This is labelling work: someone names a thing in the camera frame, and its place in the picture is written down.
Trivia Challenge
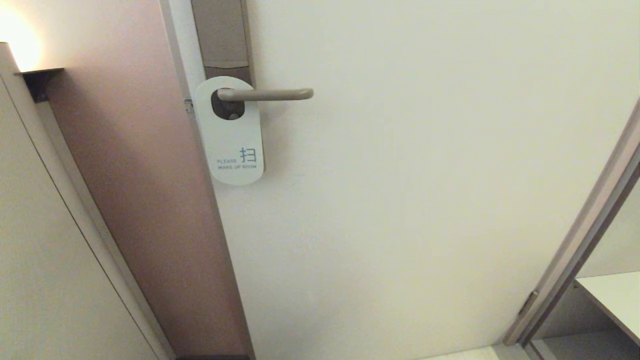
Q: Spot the cream wardrobe panel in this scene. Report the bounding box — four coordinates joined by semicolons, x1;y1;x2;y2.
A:
0;42;176;360

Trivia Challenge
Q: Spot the cream white door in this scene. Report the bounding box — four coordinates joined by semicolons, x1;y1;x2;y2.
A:
160;0;640;360

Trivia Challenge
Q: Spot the white door hanger sign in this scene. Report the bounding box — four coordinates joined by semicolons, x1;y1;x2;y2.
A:
194;76;265;186

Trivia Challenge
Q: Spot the white closet shelf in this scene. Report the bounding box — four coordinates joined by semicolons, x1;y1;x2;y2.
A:
574;271;640;347

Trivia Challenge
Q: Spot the bronze door lock plate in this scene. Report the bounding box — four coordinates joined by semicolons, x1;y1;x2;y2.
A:
190;0;256;121

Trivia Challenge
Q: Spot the taupe frame hinge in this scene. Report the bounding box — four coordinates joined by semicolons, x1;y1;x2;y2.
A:
518;290;540;316

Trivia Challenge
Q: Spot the beige metal door handle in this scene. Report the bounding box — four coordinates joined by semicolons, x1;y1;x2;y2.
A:
216;88;314;102

